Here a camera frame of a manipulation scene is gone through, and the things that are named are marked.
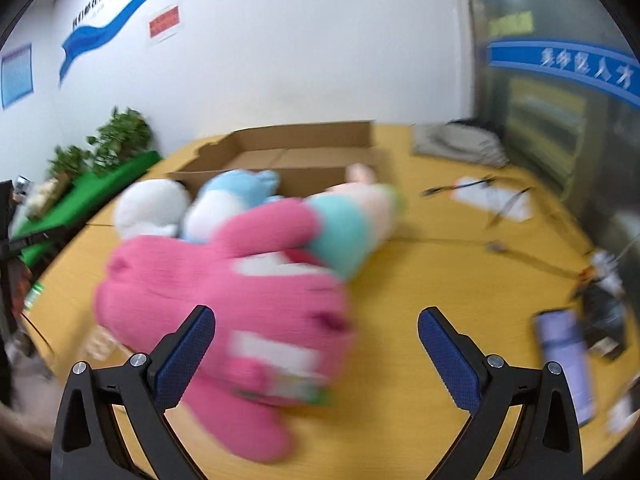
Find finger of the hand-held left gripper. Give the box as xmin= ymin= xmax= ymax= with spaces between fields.
xmin=30 ymin=225 xmax=68 ymax=252

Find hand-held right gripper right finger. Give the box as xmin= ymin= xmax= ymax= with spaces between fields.
xmin=417 ymin=306 xmax=586 ymax=480

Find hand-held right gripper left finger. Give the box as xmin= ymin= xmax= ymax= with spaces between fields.
xmin=50 ymin=305 xmax=217 ymax=480

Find large pink plush toy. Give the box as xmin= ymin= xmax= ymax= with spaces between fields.
xmin=94 ymin=199 xmax=358 ymax=463

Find pig plush toy teal dress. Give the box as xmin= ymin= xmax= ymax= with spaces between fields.
xmin=300 ymin=162 xmax=408 ymax=281

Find blue and white plush toy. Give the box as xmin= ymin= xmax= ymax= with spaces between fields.
xmin=181 ymin=169 xmax=281 ymax=243

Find brown cardboard box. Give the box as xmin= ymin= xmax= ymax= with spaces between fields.
xmin=167 ymin=120 xmax=396 ymax=201

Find white flower arrangement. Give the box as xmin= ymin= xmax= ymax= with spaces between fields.
xmin=25 ymin=180 xmax=68 ymax=216

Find green cloth covered table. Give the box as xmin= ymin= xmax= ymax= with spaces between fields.
xmin=10 ymin=152 xmax=163 ymax=266

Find small potted green plant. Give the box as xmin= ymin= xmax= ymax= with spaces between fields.
xmin=47 ymin=145 xmax=93 ymax=181

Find smartphone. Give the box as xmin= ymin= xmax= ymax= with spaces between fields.
xmin=532 ymin=309 xmax=598 ymax=428

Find large potted green plant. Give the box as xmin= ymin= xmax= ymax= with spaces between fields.
xmin=87 ymin=106 xmax=153 ymax=166

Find black pouch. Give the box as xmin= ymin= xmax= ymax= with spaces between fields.
xmin=575 ymin=280 xmax=628 ymax=361

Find white paper sheet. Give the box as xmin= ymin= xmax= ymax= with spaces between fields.
xmin=452 ymin=176 xmax=533 ymax=222

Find blue door sign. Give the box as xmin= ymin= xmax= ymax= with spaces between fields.
xmin=487 ymin=41 xmax=638 ymax=91

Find yellow notes on glass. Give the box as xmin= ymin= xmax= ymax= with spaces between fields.
xmin=487 ymin=12 xmax=536 ymax=36

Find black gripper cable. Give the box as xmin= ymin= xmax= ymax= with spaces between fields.
xmin=20 ymin=310 xmax=56 ymax=376

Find thin cable on table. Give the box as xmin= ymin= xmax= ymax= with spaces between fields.
xmin=400 ymin=237 xmax=591 ymax=281

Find blue framed wall poster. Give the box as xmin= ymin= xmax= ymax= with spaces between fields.
xmin=0 ymin=44 xmax=35 ymax=110

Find black looped cable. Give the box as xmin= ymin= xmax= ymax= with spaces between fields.
xmin=487 ymin=187 xmax=535 ymax=228

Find black cable with plug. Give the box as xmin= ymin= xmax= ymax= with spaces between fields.
xmin=422 ymin=175 xmax=496 ymax=197

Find blue wave wall decal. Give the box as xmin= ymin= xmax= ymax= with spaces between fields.
xmin=59 ymin=0 xmax=281 ymax=86

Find red and white wall notice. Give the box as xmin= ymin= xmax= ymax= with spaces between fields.
xmin=147 ymin=5 xmax=182 ymax=41

